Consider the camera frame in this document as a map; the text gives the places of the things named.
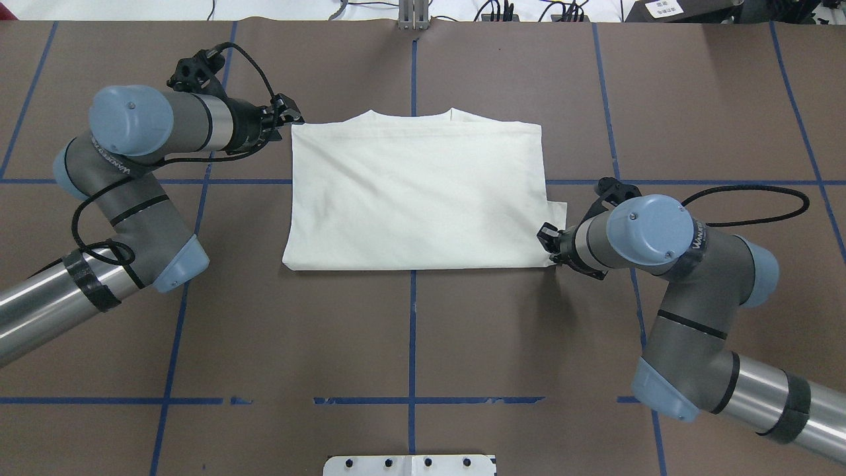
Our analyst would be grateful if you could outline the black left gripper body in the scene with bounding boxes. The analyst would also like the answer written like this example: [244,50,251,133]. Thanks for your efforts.
[229,99,278,154]

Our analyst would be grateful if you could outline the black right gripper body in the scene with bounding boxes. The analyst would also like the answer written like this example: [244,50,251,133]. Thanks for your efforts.
[552,223,589,264]

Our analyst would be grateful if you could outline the white long-sleeve cat shirt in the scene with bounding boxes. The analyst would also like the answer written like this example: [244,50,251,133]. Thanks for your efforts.
[283,108,568,271]

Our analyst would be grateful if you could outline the left robot arm grey silver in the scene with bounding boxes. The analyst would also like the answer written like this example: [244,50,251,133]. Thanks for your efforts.
[2,81,304,366]

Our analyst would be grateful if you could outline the right robot arm grey silver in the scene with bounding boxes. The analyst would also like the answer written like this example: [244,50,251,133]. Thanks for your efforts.
[537,192,845,464]

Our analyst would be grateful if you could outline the black box with label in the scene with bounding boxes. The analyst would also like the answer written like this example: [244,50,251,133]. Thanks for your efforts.
[623,1,744,24]

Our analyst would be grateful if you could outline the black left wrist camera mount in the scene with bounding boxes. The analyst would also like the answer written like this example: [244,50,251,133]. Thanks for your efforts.
[166,48,225,97]

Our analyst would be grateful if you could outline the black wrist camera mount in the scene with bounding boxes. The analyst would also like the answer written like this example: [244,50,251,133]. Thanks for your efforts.
[166,48,225,97]
[581,177,642,222]

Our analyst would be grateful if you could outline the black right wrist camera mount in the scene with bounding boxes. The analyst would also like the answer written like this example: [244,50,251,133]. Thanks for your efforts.
[581,177,642,222]

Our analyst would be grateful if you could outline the black background cables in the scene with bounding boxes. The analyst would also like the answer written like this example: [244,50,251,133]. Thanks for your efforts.
[473,0,589,23]

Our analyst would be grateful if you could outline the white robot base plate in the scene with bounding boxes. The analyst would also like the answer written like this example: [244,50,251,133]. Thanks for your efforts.
[323,454,498,475]

